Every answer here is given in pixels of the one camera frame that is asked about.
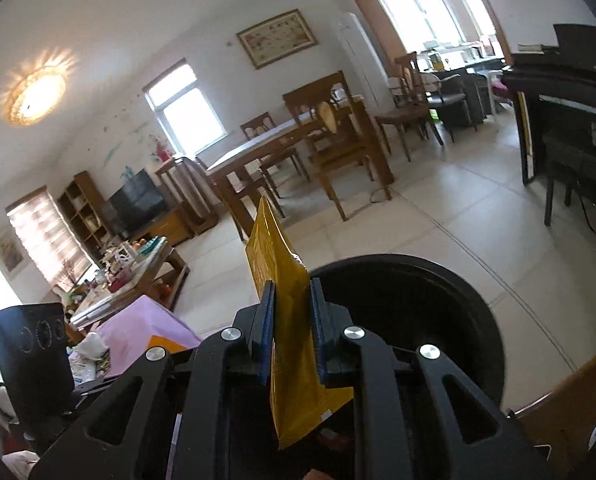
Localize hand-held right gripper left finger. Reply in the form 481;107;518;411
28;280;277;480

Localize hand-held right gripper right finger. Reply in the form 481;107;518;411
309;277;569;480

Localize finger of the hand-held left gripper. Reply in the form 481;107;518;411
68;377;124;401

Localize yellow foil packet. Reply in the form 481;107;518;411
244;196;354;451

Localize black round trash bin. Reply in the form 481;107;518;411
308;254;507;413

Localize white crumpled tissue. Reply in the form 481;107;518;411
75;332;105;362

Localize purple tablecloth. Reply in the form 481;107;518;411
95;295;202;381

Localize orange packet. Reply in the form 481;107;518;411
149;334;191;355

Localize wooden coffee table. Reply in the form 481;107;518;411
69;236;190;332

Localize window blinds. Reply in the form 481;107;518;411
6;185;94;287

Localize wooden television cabinet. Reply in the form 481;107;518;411
128;206;195;249

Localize tall wooden plant stand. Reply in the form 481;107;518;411
155;156;220;235

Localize wooden bookshelf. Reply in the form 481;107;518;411
56;170;115;262

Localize wooden dining chair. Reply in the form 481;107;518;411
374;52;445;162
282;70;353;128
309;100;375;222
240;112;312;199

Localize wooden dining table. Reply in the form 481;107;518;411
205;96;395;242

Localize black flat television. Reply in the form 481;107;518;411
101;168;169;239

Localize red flower vase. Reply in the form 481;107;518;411
150;135;173;164

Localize small white window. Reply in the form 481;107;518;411
143;59;228;159

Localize lit round ceiling lamp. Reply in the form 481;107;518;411
0;57;70;128

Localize wooden armchair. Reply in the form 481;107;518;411
508;342;596;480

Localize grey armchair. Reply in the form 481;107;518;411
427;71;479;132

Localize white standing air conditioner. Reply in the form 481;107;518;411
329;11;395;111

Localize black piano stool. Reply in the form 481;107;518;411
542;132;596;235

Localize large balcony window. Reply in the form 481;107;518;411
370;0;500;55

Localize black upright piano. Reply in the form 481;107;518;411
500;23;596;228

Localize small framed wall picture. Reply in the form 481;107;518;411
0;229;27;277

